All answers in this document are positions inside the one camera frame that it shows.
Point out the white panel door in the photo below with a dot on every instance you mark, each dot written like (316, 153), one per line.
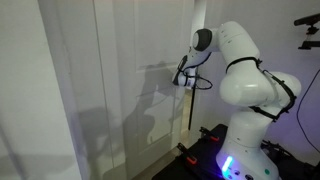
(150, 40)

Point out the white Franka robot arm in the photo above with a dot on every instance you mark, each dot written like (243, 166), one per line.
(246, 86)

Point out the black clamp with orange grip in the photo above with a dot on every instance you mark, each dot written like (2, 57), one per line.
(190, 160)
(213, 137)

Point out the black robot cart platform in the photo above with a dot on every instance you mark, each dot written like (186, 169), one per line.
(203, 160)

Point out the white door frame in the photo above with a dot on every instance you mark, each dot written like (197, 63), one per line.
(76, 66)

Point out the black camera on mount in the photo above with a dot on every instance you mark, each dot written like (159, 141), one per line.
(308, 20)

